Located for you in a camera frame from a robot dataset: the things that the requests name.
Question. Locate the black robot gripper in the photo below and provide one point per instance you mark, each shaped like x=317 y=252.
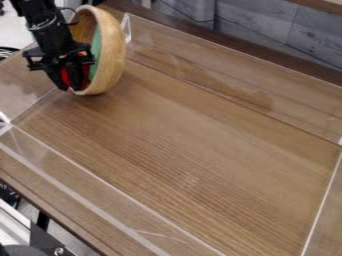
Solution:
x=38 y=60

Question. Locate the red plush fruit green stem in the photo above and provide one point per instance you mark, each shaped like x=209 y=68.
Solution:
x=78 y=59

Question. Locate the wooden bowl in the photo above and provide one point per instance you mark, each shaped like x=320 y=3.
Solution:
x=91 y=17

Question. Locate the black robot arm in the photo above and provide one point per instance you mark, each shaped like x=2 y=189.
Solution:
x=47 y=24

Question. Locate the green rectangular block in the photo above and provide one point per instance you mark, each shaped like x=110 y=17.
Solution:
x=95 y=51

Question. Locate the clear acrylic tray enclosure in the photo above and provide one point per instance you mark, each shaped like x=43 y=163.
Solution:
x=208 y=156

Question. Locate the black metal bracket with screw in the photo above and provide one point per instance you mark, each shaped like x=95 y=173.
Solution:
x=43 y=241

